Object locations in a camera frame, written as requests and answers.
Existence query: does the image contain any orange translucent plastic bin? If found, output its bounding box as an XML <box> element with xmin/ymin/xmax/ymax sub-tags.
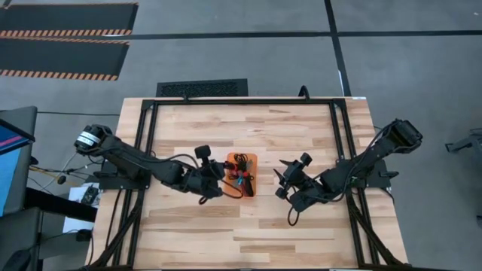
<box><xmin>224</xmin><ymin>152</ymin><xmax>259</xmax><ymax>198</ymax></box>

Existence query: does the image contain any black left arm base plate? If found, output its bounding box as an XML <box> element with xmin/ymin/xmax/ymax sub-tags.
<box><xmin>93</xmin><ymin>160</ymin><xmax>152</xmax><ymax>191</ymax></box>

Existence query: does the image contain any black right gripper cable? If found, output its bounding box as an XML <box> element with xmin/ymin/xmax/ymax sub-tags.
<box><xmin>286</xmin><ymin>202</ymin><xmax>303</xmax><ymax>227</ymax></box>

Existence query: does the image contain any black computer mouse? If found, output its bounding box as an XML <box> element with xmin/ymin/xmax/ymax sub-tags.
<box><xmin>1</xmin><ymin>248</ymin><xmax>32</xmax><ymax>271</ymax></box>

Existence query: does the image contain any black USB-C cable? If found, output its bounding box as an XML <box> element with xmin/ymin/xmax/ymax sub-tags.
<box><xmin>232</xmin><ymin>153</ymin><xmax>256</xmax><ymax>197</ymax></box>

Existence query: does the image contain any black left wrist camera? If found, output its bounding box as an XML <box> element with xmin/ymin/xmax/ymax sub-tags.
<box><xmin>194</xmin><ymin>145</ymin><xmax>213</xmax><ymax>169</ymax></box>

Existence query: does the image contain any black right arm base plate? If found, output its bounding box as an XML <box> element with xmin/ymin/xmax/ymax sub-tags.
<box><xmin>348</xmin><ymin>159</ymin><xmax>400</xmax><ymax>190</ymax></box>

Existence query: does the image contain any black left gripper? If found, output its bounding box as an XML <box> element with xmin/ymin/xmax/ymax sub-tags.
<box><xmin>183</xmin><ymin>160</ymin><xmax>236</xmax><ymax>200</ymax></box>

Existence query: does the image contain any black floor vent grille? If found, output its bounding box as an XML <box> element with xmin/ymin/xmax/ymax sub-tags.
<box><xmin>156</xmin><ymin>78</ymin><xmax>249</xmax><ymax>99</ymax></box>

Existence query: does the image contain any black and red cable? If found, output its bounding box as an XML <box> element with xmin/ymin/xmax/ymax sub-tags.
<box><xmin>227</xmin><ymin>170</ymin><xmax>252</xmax><ymax>182</ymax></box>

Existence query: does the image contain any black table frame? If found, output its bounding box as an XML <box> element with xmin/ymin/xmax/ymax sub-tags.
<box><xmin>86</xmin><ymin>96</ymin><xmax>412</xmax><ymax>271</ymax></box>

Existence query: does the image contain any blue screen monitor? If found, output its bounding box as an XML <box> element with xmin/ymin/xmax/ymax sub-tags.
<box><xmin>0</xmin><ymin>118</ymin><xmax>36</xmax><ymax>218</ymax></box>

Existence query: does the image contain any white paper sheet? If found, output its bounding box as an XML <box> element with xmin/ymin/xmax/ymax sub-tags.
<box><xmin>62</xmin><ymin>183</ymin><xmax>102</xmax><ymax>235</ymax></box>

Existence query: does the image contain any small black device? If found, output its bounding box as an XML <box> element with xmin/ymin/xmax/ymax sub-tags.
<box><xmin>81</xmin><ymin>185</ymin><xmax>100</xmax><ymax>206</ymax></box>

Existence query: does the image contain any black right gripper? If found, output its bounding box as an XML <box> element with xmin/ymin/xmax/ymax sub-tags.
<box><xmin>272</xmin><ymin>158</ymin><xmax>314</xmax><ymax>200</ymax></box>

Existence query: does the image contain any black hazard-striped floor mat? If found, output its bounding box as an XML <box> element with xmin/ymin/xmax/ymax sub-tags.
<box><xmin>0</xmin><ymin>2</ymin><xmax>139</xmax><ymax>39</ymax></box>
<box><xmin>0</xmin><ymin>37</ymin><xmax>131</xmax><ymax>82</ymax></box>

